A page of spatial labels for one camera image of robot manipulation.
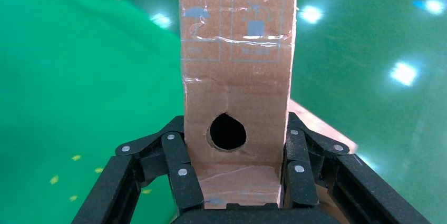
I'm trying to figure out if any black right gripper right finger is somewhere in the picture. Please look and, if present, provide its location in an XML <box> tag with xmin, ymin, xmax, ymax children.
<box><xmin>281</xmin><ymin>111</ymin><xmax>432</xmax><ymax>224</ymax></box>

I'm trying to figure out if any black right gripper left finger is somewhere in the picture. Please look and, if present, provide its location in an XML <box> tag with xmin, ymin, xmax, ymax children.
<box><xmin>71</xmin><ymin>115</ymin><xmax>205</xmax><ymax>224</ymax></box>

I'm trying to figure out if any small cardboard box with hole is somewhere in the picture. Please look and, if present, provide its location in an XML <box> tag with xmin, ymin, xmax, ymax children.
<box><xmin>176</xmin><ymin>0</ymin><xmax>300</xmax><ymax>210</ymax></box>

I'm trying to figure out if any green table cloth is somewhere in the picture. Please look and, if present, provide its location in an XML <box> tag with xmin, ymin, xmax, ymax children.
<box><xmin>0</xmin><ymin>0</ymin><xmax>186</xmax><ymax>224</ymax></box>

